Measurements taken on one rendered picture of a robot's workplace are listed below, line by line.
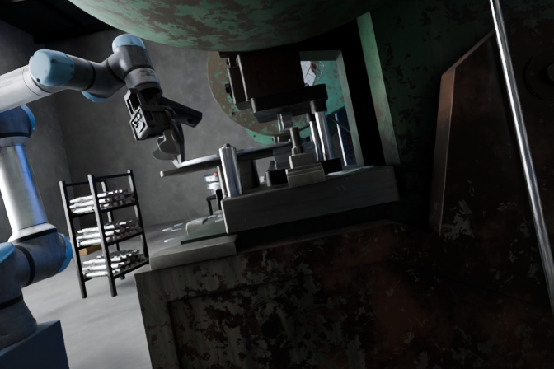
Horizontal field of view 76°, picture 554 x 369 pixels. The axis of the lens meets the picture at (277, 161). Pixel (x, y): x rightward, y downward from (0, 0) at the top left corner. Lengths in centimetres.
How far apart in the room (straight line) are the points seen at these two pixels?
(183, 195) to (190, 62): 282
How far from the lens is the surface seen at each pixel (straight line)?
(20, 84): 99
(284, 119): 81
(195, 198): 771
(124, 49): 97
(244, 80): 77
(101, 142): 841
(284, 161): 75
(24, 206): 122
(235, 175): 64
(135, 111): 87
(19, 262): 115
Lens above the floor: 75
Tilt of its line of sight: level
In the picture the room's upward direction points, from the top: 11 degrees counter-clockwise
